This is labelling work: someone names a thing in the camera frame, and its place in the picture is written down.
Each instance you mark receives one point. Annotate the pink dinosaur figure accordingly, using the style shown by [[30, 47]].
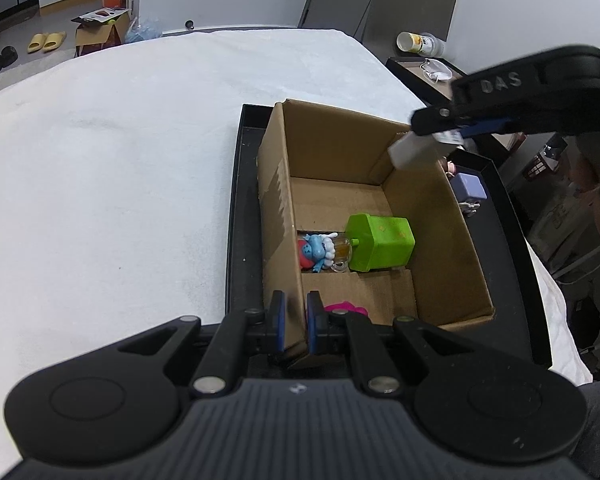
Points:
[[342, 307]]

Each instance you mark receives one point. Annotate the open cardboard box with flaps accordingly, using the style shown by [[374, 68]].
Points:
[[100, 35]]

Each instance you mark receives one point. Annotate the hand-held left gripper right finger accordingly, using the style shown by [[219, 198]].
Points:
[[313, 325]]

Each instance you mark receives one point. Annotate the yellow slipper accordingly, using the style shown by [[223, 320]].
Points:
[[36, 44], [55, 41]]

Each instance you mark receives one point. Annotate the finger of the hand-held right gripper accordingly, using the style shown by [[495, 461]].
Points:
[[485, 126], [495, 82]]

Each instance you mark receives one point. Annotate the purple cube toy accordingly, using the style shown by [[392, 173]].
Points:
[[467, 187]]

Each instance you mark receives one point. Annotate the yellow-capped bottle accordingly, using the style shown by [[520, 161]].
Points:
[[415, 42]]

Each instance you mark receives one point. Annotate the white face mask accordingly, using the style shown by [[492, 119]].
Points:
[[437, 72]]

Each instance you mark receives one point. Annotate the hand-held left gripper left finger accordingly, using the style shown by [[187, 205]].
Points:
[[279, 320]]

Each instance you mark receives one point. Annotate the clear plastic bag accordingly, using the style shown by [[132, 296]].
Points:
[[142, 30]]

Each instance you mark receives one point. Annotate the black shallow tray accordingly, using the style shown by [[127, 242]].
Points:
[[242, 210]]

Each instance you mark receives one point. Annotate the brown cardboard box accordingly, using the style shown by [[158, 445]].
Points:
[[330, 195]]

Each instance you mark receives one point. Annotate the green cube toy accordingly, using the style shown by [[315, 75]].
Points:
[[385, 242]]

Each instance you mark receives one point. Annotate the blue smurf figure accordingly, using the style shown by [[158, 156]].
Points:
[[315, 250]]

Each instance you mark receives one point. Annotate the black tray with brown inside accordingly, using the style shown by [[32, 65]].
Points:
[[410, 72]]

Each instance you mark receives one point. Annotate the white cube toy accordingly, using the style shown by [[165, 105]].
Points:
[[412, 152]]

